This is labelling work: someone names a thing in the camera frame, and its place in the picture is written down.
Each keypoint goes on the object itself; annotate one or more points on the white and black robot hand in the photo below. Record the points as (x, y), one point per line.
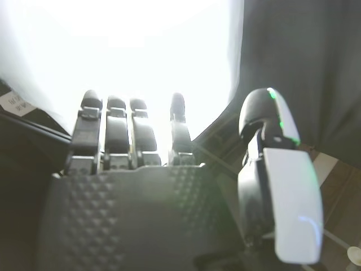
(135, 214)

